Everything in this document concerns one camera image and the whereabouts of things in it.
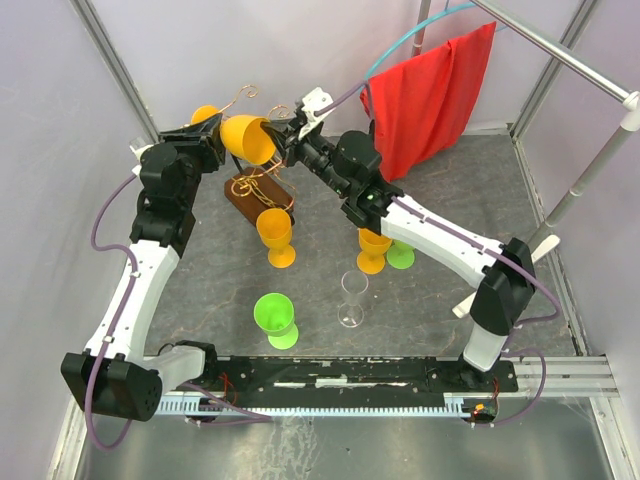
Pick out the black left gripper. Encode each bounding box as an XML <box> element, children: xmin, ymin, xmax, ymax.
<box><xmin>159</xmin><ymin>113</ymin><xmax>229</xmax><ymax>208</ymax></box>

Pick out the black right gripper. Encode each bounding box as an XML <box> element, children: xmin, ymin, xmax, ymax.
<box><xmin>260</xmin><ymin>117</ymin><xmax>350</xmax><ymax>198</ymax></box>

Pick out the orange plastic goblet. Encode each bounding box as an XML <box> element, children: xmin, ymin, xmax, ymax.
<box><xmin>356</xmin><ymin>228</ymin><xmax>392</xmax><ymax>275</ymax></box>
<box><xmin>256</xmin><ymin>208</ymin><xmax>296</xmax><ymax>269</ymax></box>
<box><xmin>188</xmin><ymin>105</ymin><xmax>276</xmax><ymax>166</ymax></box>

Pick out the gold wire wine glass rack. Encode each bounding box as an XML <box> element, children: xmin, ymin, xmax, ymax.
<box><xmin>221</xmin><ymin>84</ymin><xmax>295</xmax><ymax>223</ymax></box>

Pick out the green plastic goblet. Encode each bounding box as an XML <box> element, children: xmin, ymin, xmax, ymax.
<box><xmin>253</xmin><ymin>292</ymin><xmax>299</xmax><ymax>350</ymax></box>
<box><xmin>386</xmin><ymin>240</ymin><xmax>415</xmax><ymax>270</ymax></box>

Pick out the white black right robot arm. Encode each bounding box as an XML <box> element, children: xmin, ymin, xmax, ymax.
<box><xmin>264</xmin><ymin>116</ymin><xmax>538</xmax><ymax>391</ymax></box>

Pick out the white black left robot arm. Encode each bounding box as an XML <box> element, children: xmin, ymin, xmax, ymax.
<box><xmin>61</xmin><ymin>113</ymin><xmax>230</xmax><ymax>422</ymax></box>

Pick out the clear wine glass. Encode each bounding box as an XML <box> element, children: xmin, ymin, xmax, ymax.
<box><xmin>338</xmin><ymin>270</ymin><xmax>369</xmax><ymax>328</ymax></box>

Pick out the red cloth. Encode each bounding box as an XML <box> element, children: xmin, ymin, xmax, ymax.
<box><xmin>360</xmin><ymin>22</ymin><xmax>496</xmax><ymax>182</ymax></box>

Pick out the blue hoop tube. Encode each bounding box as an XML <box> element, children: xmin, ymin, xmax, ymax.
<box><xmin>363</xmin><ymin>1</ymin><xmax>507</xmax><ymax>80</ymax></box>

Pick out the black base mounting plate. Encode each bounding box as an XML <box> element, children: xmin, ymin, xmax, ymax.
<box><xmin>164</xmin><ymin>354</ymin><xmax>518</xmax><ymax>409</ymax></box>

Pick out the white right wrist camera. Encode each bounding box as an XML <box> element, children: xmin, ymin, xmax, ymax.
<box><xmin>301</xmin><ymin>87</ymin><xmax>333</xmax><ymax>123</ymax></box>

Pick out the white cable duct rail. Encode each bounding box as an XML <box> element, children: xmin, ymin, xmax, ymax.
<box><xmin>155</xmin><ymin>392</ymin><xmax>471</xmax><ymax>419</ymax></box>

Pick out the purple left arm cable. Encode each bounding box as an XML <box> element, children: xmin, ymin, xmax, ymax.
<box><xmin>84</xmin><ymin>172</ymin><xmax>274</xmax><ymax>451</ymax></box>

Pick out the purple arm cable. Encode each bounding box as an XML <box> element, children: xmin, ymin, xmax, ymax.
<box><xmin>319</xmin><ymin>79</ymin><xmax>559</xmax><ymax>431</ymax></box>
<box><xmin>84</xmin><ymin>172</ymin><xmax>274</xmax><ymax>451</ymax></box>

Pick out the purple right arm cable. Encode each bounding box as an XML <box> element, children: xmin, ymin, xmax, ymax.
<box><xmin>319</xmin><ymin>79</ymin><xmax>559</xmax><ymax>431</ymax></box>

